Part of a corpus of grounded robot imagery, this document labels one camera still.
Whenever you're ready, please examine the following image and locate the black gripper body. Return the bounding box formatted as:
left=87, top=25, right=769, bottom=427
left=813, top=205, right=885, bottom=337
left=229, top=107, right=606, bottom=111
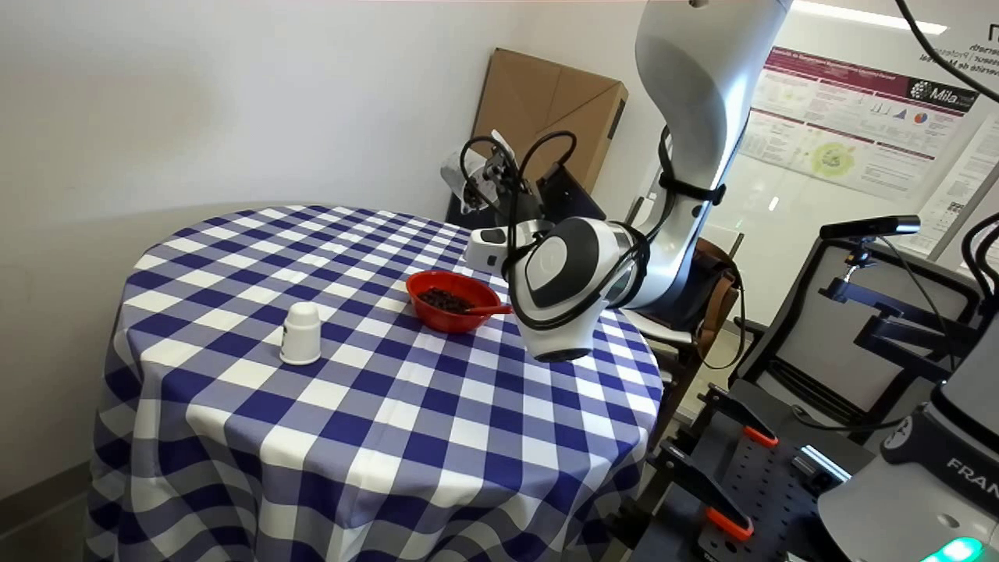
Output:
left=537, top=166, right=606, bottom=223

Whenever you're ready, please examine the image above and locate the grey robot base green light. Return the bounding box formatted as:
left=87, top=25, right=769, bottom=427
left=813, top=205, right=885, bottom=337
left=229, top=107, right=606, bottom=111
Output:
left=815, top=310, right=999, bottom=562

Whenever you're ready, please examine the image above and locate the red bowl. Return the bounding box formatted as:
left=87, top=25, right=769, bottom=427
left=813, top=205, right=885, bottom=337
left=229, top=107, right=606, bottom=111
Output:
left=402, top=267, right=512, bottom=337

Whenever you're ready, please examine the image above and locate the brown cardboard sheet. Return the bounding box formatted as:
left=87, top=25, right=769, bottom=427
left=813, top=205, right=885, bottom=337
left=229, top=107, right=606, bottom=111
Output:
left=468, top=43, right=632, bottom=205

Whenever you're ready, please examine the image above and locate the dark coffee beans pile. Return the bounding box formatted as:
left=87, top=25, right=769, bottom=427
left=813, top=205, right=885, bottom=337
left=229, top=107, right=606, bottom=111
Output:
left=419, top=283, right=485, bottom=314

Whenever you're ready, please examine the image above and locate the brown wooden chair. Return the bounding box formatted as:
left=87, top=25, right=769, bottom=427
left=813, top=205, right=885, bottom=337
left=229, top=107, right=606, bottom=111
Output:
left=620, top=235, right=747, bottom=419

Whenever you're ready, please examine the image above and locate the upturned translucent white cup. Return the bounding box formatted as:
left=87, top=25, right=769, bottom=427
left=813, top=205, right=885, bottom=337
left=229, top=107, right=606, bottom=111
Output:
left=275, top=300, right=326, bottom=369

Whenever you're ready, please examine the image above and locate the blue white checkered tablecloth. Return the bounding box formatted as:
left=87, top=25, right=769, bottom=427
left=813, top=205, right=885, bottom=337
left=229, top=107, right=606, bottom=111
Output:
left=83, top=198, right=667, bottom=562

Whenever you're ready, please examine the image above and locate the black perforated board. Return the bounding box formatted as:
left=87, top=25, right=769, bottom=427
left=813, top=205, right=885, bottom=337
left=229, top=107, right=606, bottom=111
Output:
left=620, top=410, right=867, bottom=562

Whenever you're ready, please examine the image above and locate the white paper poster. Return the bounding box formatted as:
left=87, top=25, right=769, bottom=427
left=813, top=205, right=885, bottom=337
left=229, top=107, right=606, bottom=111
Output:
left=917, top=11, right=999, bottom=275

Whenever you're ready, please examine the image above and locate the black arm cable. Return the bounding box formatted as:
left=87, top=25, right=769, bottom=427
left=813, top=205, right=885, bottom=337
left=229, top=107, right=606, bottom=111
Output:
left=455, top=127, right=582, bottom=278

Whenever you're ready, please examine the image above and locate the wall poster with maroon header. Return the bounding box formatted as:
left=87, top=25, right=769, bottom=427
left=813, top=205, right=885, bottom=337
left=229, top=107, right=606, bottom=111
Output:
left=742, top=43, right=987, bottom=205

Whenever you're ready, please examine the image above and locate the black clamp orange handle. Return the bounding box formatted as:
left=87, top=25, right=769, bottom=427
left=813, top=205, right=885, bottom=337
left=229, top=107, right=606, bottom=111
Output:
left=698, top=385, right=785, bottom=453
left=652, top=440, right=759, bottom=546

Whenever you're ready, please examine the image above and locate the black metal frame stand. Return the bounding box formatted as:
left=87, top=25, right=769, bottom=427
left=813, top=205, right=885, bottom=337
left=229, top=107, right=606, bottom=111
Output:
left=726, top=211, right=994, bottom=440

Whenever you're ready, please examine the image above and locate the black hanging cable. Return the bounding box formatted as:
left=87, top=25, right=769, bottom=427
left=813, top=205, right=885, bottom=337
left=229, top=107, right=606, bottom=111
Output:
left=894, top=0, right=999, bottom=104

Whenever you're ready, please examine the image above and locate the black looped cable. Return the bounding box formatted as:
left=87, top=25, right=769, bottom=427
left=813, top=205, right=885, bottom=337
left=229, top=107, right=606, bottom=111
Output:
left=962, top=205, right=999, bottom=314

